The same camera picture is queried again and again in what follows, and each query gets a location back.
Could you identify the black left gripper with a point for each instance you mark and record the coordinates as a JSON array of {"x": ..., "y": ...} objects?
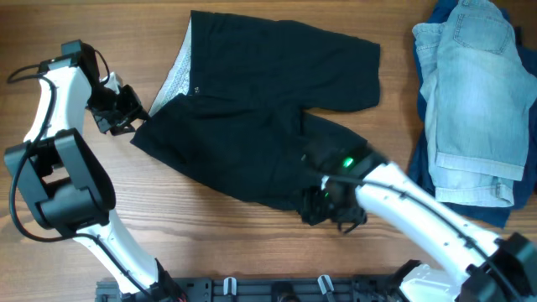
[{"x": 132, "y": 101}]

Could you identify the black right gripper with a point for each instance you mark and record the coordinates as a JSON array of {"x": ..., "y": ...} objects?
[{"x": 315, "y": 201}]

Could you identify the black shorts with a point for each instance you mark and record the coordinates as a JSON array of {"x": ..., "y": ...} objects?
[{"x": 242, "y": 126}]

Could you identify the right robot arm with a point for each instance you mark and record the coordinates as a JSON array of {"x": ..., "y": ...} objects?
[{"x": 475, "y": 264}]

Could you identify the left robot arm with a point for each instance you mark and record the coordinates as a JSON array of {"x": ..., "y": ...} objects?
[{"x": 60, "y": 179}]

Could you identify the light blue denim shorts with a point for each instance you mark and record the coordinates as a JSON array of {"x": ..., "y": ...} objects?
[{"x": 478, "y": 95}]

